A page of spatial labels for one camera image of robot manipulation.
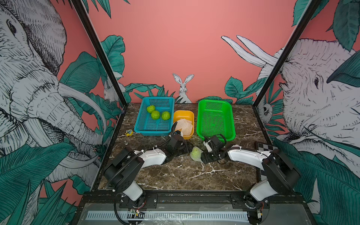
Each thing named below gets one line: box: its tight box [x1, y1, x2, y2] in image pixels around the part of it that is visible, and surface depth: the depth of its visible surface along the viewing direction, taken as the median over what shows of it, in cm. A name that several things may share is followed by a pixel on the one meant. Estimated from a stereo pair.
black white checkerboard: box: [257, 142, 278, 151], surface depth 95 cm
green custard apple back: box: [146, 105, 156, 113], surface depth 113 cm
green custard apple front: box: [189, 146, 204, 162], surface depth 86 cm
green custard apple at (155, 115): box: [150, 110, 161, 120], surface depth 107 cm
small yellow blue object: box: [124, 129, 134, 137], surface depth 103 cm
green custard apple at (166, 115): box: [161, 111, 171, 121], surface depth 107 cm
